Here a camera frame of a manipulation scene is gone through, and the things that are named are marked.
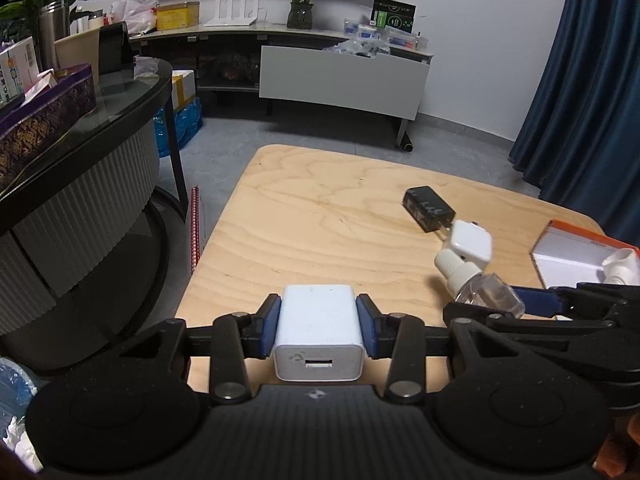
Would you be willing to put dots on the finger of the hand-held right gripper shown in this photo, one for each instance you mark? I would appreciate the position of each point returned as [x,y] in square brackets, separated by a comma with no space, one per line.
[535,301]
[540,324]

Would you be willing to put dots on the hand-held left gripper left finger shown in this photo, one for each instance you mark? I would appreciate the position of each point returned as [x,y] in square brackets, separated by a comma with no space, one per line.
[270,327]

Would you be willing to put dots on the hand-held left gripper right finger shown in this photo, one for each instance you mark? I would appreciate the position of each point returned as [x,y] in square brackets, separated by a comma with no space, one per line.
[366,327]

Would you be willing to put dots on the white usb charger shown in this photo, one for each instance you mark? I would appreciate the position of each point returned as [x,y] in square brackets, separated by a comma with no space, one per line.
[318,330]

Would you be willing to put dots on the clear spray bottle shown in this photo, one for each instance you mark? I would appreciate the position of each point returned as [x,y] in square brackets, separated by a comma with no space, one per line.
[480,287]

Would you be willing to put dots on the orange-edged white box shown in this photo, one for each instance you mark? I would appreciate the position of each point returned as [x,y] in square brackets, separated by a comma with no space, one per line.
[570,255]

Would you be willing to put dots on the person's right hand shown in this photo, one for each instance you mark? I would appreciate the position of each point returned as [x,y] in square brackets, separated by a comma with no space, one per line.
[622,452]

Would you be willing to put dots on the white square charger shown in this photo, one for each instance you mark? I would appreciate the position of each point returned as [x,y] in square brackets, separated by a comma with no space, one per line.
[470,240]

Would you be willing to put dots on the small white plastic object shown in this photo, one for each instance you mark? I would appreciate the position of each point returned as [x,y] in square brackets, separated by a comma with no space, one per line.
[622,265]

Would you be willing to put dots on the black charger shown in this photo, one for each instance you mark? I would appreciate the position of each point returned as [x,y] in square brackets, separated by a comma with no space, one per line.
[429,207]

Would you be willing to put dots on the black tube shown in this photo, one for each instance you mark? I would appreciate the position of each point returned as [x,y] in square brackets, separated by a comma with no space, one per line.
[406,142]

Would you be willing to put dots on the round dark glass coffee table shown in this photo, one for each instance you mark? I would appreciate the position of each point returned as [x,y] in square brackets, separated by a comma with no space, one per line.
[80,220]

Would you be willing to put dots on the blue plastic bag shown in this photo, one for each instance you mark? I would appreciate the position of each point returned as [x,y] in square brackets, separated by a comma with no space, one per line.
[180,127]

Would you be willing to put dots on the blue curtain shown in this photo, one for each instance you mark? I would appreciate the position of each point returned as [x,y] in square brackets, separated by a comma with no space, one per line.
[590,85]

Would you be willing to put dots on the grey tv cabinet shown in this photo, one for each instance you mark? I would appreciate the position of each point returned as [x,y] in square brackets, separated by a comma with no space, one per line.
[340,77]

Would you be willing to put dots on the white and yellow carton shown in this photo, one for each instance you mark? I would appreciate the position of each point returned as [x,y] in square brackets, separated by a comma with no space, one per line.
[183,87]

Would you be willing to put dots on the crumpled white plastic bag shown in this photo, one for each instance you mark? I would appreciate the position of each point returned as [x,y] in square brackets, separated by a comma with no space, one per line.
[17,410]

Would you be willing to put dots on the clear plastic bag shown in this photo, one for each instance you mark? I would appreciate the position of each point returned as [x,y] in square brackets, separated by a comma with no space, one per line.
[357,49]

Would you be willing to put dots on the pile of small clear boxes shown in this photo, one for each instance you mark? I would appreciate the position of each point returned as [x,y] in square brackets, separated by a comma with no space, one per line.
[395,37]

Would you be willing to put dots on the purple patterned tin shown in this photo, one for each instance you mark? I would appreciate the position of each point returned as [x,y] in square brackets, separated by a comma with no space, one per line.
[45,120]

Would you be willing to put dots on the white router with antennas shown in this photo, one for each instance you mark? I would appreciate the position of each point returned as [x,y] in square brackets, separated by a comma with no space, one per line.
[232,17]

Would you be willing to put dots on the black and green box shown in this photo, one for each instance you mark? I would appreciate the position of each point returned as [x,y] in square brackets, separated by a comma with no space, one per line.
[393,14]

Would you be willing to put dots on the yellow box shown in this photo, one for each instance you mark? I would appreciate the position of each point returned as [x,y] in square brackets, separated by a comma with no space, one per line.
[177,16]

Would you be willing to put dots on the pink and white box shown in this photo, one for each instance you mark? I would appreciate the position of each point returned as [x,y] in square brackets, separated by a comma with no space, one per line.
[40,85]

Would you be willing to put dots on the white printed box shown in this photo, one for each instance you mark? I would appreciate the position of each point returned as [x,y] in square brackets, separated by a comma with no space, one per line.
[17,70]

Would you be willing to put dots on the steel tumbler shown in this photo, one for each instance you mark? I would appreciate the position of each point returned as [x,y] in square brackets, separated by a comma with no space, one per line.
[54,35]

